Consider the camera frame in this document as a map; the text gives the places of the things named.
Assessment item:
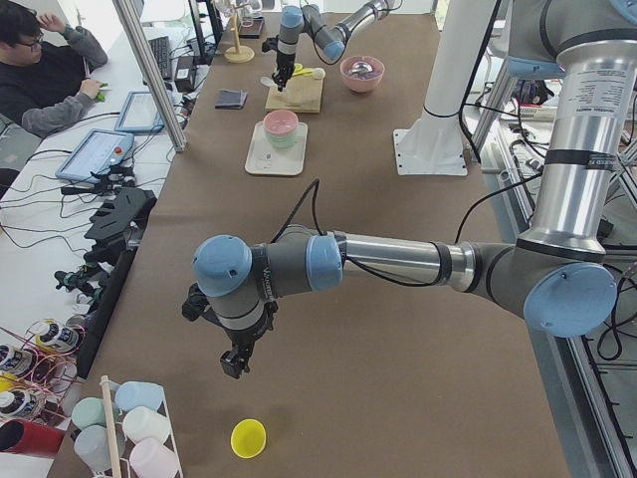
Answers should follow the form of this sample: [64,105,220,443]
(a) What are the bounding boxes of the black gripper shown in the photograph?
[277,51,296,75]
[220,303,277,378]

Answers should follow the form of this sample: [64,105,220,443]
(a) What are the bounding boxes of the white ceramic spoon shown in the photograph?
[260,77,278,88]

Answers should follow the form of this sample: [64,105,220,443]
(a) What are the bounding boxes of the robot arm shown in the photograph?
[220,1,396,378]
[182,1,636,377]

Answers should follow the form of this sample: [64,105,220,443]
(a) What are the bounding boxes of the green bowl stack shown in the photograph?
[265,123,307,149]

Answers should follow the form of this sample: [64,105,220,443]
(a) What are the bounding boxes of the pink bowl with ice cubes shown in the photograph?
[339,56,385,93]

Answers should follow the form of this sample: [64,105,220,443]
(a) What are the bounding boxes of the yellow plastic knife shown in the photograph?
[293,68,314,77]

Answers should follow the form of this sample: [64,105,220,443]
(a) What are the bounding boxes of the bamboo cutting board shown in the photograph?
[265,76,323,114]

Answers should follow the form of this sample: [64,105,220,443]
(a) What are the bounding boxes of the wooden banana stand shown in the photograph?
[224,12,255,64]

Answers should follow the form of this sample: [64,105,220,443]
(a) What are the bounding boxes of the grey folded cloth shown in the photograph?
[215,89,248,110]

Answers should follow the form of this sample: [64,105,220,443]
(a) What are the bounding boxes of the yellow plastic cup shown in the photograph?
[230,418,267,459]

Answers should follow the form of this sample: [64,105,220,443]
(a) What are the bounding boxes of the beige rabbit tray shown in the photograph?
[244,121,309,176]

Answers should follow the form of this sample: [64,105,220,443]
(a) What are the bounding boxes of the blue cup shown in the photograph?
[114,381,164,412]

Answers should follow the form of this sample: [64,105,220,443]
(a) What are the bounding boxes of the white cup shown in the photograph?
[122,406,171,444]

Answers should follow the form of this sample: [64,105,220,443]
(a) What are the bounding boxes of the black keyboard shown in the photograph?
[148,36,172,81]

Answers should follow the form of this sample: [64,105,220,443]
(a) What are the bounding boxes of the pink cup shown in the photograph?
[129,438,179,478]

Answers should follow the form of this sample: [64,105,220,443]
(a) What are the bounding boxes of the green cup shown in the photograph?
[71,397,106,430]

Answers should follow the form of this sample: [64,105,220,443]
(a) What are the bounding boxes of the grey cup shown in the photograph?
[74,424,111,473]

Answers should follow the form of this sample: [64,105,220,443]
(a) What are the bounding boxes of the black tool stand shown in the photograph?
[77,187,157,379]

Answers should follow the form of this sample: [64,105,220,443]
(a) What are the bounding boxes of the blue teach pendant tablet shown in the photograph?
[55,128,134,183]

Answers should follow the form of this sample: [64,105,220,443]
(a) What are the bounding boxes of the red cup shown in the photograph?
[1,419,65,458]

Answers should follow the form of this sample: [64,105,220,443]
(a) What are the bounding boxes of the seated person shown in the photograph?
[1,1,108,137]

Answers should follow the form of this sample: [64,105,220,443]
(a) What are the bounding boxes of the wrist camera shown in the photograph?
[181,283,216,323]
[261,37,279,53]

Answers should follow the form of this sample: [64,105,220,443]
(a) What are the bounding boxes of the aluminium frame post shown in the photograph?
[112,0,187,152]

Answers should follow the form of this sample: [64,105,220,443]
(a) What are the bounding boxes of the white wire cup rack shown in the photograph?
[100,375,184,477]

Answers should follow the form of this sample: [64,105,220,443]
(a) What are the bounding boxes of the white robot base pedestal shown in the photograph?
[393,0,508,177]

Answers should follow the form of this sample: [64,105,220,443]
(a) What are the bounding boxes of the aluminium side frame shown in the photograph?
[466,73,636,477]

